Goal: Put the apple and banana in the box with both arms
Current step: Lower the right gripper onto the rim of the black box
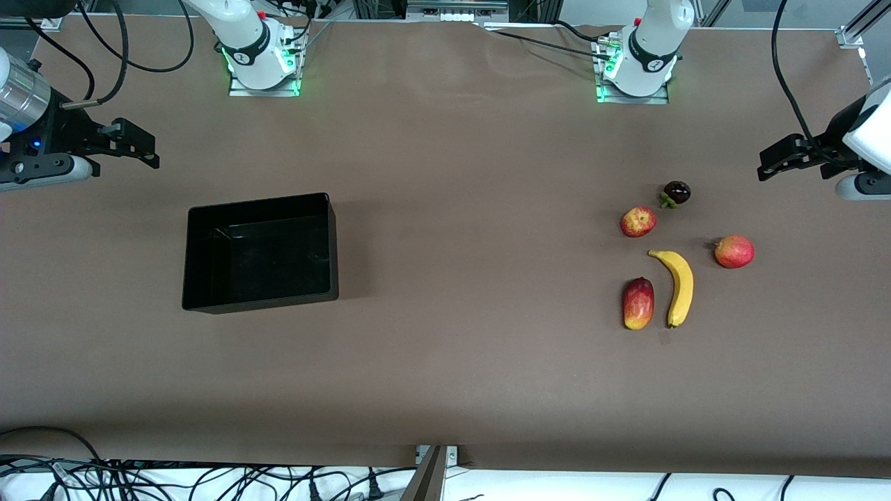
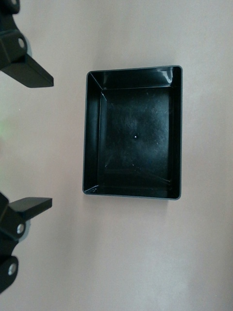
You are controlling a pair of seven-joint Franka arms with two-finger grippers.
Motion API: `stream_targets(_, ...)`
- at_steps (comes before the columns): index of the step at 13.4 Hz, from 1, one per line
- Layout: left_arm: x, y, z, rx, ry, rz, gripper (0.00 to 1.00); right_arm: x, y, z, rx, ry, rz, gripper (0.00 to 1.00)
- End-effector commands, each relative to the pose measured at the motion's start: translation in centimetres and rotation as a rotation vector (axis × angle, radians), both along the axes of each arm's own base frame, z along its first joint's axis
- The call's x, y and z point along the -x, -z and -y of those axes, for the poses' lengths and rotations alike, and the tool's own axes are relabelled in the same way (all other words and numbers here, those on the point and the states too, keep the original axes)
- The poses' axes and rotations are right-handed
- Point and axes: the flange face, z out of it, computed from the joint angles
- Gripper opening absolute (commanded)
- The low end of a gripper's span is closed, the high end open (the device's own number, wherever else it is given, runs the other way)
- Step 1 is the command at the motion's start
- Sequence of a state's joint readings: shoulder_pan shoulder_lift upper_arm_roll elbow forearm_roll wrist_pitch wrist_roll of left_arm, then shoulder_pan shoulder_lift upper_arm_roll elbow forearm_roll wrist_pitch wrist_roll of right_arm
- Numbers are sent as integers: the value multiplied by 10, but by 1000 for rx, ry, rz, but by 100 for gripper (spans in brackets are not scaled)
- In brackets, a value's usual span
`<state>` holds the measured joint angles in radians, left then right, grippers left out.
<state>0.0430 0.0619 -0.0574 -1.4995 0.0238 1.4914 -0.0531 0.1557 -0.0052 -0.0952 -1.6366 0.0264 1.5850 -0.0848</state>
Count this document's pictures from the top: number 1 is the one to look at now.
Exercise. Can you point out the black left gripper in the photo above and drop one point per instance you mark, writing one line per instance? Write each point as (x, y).
(825, 149)

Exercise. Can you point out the dark purple mangosteen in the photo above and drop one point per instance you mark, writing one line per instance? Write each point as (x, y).
(676, 192)

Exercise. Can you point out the yellow banana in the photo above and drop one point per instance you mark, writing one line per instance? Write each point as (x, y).
(682, 285)

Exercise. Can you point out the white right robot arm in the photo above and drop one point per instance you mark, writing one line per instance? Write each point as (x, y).
(250, 35)

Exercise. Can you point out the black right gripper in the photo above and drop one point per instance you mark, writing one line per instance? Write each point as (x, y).
(64, 131)

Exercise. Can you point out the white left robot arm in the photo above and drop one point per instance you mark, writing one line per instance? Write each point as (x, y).
(651, 42)

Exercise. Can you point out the red apple right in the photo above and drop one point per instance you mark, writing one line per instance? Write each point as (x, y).
(734, 252)

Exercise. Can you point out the small red yellow apple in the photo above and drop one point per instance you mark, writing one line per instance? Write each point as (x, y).
(637, 222)

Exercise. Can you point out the red yellow mango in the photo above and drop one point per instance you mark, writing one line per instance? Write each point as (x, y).
(638, 303)

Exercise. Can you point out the aluminium frame rack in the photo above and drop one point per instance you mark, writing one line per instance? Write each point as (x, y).
(431, 7)

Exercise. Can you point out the metal table edge bracket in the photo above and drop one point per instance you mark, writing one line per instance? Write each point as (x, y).
(436, 456)

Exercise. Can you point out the aluminium frame corner profile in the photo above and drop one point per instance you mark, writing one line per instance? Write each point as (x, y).
(860, 35)

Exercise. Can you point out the black plastic box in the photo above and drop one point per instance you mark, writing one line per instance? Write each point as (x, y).
(261, 254)

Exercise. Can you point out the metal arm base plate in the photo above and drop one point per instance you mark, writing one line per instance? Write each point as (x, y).
(240, 92)
(654, 100)

